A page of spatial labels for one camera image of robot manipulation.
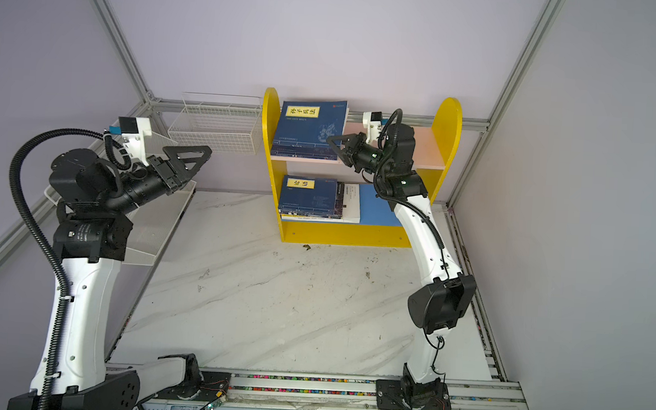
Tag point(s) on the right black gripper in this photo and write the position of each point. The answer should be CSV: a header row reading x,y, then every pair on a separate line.
x,y
351,144

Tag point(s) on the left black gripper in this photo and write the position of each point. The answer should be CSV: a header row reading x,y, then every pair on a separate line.
x,y
168,172

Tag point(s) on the white book brown bars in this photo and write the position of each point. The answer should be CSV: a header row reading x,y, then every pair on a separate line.
x,y
350,214

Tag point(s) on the navy book yellow label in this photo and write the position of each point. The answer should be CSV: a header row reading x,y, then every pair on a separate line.
x,y
320,198

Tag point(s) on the navy bagua book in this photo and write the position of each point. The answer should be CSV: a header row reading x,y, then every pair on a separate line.
x,y
327,154

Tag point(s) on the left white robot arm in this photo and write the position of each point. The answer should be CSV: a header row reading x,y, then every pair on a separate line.
x,y
73,373

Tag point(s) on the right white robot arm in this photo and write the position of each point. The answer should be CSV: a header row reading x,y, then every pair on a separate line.
x,y
445,293

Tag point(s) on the white mesh two-tier rack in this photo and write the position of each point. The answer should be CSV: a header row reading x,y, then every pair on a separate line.
x,y
158,223

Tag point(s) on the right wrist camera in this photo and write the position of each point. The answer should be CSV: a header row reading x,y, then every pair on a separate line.
x,y
373,124

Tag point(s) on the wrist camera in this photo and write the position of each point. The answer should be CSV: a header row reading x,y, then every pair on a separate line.
x,y
131,133
373,124

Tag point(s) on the white wire basket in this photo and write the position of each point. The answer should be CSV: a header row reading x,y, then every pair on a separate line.
x,y
226,123

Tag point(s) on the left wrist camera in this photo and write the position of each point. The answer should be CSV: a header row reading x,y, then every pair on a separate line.
x,y
131,133

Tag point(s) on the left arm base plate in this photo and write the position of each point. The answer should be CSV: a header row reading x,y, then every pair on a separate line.
x,y
206,387

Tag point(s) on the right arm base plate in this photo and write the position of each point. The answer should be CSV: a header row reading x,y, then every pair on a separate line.
x,y
404,394

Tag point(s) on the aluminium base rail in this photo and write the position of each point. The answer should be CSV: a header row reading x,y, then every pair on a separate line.
x,y
253,390

